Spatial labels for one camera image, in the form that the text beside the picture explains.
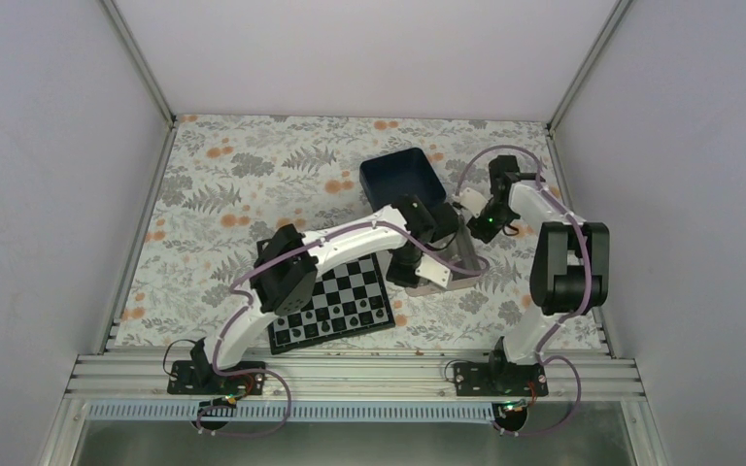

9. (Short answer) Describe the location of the pink metal tin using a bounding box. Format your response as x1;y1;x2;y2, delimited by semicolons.
405;231;488;298

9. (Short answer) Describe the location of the black and white chessboard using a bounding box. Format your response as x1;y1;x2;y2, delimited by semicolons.
267;254;395;355

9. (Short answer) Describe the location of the dark blue square tray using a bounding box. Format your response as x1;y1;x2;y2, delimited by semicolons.
359;148;447;211

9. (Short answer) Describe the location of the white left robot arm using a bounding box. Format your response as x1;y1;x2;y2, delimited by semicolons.
190;196;459;393

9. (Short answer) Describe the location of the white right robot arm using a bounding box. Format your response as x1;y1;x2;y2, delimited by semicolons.
460;155;610;395

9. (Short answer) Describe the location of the floral patterned table mat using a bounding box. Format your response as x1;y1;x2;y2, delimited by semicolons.
116;115;556;354

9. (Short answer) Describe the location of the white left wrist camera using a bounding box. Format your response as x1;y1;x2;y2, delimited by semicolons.
415;255;452;288

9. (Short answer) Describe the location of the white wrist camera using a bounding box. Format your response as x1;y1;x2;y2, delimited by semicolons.
415;255;452;288
457;187;488;217

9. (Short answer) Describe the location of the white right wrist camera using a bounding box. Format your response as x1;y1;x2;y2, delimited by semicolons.
457;187;488;217

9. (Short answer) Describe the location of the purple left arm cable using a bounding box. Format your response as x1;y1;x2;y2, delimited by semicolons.
196;220;492;440

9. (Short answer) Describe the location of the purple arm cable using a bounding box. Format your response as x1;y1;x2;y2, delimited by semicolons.
196;220;492;440
455;145;594;439

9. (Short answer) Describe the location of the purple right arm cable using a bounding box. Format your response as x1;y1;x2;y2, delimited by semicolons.
455;145;594;439

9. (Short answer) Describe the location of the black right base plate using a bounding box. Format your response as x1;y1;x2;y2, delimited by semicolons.
453;362;549;397

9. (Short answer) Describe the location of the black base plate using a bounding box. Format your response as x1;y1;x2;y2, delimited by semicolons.
453;362;549;397
166;360;265;397

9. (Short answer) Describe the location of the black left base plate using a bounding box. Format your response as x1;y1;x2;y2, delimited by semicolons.
166;360;265;397

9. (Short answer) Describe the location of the aluminium front rail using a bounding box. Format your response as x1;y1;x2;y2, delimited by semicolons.
65;356;646;401

